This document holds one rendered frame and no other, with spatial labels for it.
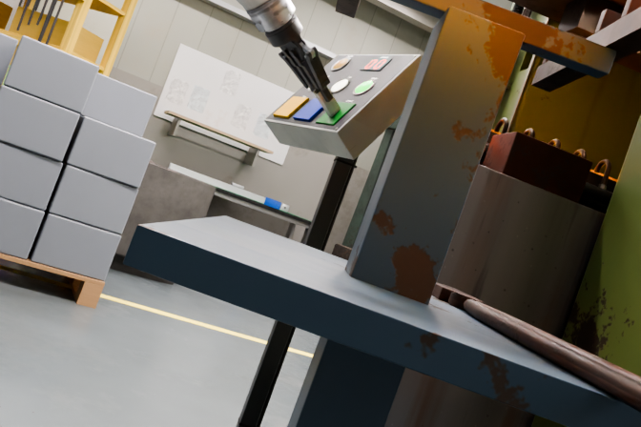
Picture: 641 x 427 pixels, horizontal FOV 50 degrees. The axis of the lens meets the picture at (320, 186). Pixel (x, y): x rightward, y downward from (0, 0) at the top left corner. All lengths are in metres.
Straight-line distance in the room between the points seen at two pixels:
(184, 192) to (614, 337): 3.93
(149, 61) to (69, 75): 5.33
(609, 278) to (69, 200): 2.79
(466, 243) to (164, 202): 3.77
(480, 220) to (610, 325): 0.20
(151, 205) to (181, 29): 4.49
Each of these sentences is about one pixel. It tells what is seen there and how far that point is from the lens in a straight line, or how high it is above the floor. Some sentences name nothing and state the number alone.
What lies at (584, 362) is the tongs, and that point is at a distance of 0.39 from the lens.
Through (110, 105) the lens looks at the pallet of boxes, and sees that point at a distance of 3.76.
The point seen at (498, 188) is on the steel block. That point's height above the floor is 0.89.
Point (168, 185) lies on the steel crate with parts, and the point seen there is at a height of 0.63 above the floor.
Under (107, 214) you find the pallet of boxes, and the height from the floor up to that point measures 0.44.
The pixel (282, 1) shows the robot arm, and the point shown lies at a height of 1.16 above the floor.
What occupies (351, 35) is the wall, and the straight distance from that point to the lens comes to 9.39.
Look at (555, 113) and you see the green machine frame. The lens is 1.43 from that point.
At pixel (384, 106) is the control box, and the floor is 1.06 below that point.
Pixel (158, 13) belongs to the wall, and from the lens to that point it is 8.75.
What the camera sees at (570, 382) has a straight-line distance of 0.36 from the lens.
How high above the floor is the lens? 0.78
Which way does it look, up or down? 2 degrees up
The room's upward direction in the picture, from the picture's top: 20 degrees clockwise
